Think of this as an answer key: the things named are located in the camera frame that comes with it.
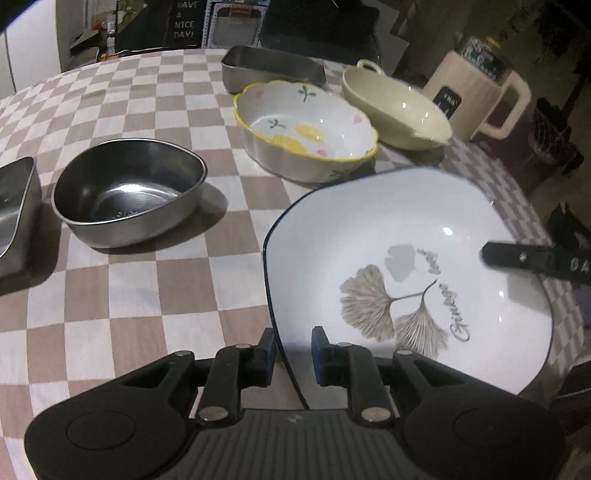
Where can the cream electric kettle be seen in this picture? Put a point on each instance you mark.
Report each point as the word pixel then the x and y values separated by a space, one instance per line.
pixel 461 78

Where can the white kitchen cabinet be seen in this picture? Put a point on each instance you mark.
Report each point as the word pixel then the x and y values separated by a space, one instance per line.
pixel 27 60

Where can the oven-print poster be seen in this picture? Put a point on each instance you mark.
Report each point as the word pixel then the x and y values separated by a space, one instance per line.
pixel 235 23

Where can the dark lettered wall poster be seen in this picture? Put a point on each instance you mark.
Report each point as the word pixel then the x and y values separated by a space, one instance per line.
pixel 184 23

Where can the dark woven basket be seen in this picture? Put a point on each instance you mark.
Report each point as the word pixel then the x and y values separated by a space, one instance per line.
pixel 554 134

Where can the yellow-rimmed lemon-print bowl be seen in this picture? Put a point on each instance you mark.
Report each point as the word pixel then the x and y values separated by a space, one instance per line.
pixel 323 115

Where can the small rectangular steel container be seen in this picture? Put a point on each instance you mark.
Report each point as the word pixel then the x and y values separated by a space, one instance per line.
pixel 14 217

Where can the white leaf-print plate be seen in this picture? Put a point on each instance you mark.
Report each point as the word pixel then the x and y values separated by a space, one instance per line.
pixel 369 230

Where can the round steel bowl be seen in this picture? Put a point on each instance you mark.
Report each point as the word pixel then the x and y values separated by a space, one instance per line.
pixel 129 184

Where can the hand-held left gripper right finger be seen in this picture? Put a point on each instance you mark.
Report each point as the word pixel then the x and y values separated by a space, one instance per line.
pixel 318 357

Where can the checkered tablecloth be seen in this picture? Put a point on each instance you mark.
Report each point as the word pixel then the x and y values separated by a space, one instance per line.
pixel 138 286

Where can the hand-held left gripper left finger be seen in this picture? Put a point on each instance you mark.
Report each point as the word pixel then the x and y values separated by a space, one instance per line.
pixel 263 364

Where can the large rectangular steel tray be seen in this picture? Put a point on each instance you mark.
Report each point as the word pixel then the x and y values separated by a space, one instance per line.
pixel 258 69

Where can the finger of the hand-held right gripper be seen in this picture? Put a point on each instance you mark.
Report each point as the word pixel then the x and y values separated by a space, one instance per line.
pixel 508 254

